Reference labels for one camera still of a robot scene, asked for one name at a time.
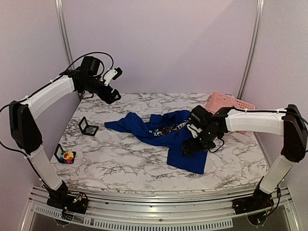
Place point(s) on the black box with flower brooch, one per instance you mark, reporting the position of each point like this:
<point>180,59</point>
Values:
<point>57,153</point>

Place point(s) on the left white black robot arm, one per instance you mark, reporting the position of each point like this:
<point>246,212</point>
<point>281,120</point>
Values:
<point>24,113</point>

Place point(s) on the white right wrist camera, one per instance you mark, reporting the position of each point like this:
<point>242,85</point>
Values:
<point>193,130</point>

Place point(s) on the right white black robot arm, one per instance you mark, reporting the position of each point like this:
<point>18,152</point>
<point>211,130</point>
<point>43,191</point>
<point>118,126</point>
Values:
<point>286,123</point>

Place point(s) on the black box with silver brooch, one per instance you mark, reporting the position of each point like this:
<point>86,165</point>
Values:
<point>83,126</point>

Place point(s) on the blue printed t-shirt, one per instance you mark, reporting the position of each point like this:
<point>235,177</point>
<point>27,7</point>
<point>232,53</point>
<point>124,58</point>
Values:
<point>167,130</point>

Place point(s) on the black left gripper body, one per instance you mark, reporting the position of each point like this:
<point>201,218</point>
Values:
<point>92,87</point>

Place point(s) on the aluminium corner post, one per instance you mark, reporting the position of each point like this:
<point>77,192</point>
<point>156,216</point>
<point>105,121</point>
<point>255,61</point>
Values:
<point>63,33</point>
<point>252,48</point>

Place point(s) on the right aluminium corner post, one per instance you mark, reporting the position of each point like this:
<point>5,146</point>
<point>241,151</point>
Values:
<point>252,48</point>

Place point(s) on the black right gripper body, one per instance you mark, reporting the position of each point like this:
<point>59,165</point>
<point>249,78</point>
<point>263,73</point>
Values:
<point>190,146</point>

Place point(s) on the aluminium front rail frame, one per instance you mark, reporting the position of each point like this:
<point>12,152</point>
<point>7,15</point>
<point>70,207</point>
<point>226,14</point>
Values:
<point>161,211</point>

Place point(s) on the left aluminium corner post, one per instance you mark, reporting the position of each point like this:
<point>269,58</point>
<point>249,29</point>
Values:
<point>63,33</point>

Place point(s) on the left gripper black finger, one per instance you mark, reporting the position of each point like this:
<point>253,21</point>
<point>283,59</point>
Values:
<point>110,99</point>
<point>116,95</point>

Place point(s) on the silver round brooch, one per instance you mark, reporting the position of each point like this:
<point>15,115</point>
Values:
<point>90,130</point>

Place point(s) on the pink perforated plastic basket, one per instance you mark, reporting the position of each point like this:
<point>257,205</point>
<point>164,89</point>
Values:
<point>218,100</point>

